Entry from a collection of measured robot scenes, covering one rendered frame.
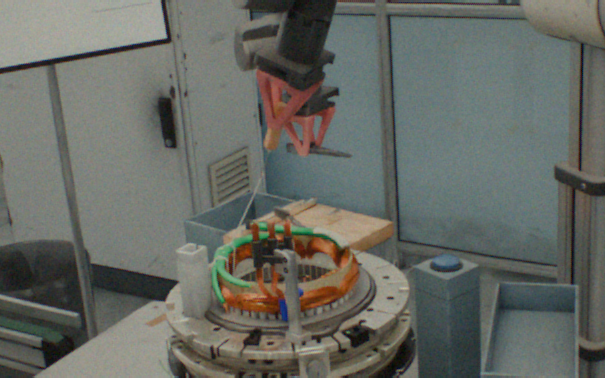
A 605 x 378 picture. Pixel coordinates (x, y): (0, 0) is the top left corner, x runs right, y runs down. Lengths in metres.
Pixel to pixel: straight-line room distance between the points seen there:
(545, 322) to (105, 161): 2.68
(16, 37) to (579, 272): 1.27
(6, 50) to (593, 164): 1.27
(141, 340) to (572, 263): 0.84
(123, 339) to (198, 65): 1.79
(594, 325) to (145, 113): 2.38
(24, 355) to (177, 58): 1.64
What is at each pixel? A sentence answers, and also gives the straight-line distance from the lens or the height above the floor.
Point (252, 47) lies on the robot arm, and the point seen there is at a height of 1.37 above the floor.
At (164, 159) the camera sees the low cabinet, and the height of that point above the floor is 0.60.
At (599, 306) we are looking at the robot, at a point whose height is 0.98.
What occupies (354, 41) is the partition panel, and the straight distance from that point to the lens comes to 3.77.
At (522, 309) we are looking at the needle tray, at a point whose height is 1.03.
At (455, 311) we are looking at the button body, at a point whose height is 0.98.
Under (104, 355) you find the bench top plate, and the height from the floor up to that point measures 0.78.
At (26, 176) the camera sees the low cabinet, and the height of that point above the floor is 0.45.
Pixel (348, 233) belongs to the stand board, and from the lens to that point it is 1.57.
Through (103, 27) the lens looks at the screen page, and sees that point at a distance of 2.27.
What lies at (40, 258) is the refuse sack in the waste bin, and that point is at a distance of 3.15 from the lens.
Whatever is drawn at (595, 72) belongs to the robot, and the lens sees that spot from 1.43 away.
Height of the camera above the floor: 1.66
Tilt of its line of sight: 19 degrees down
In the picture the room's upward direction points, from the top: 5 degrees counter-clockwise
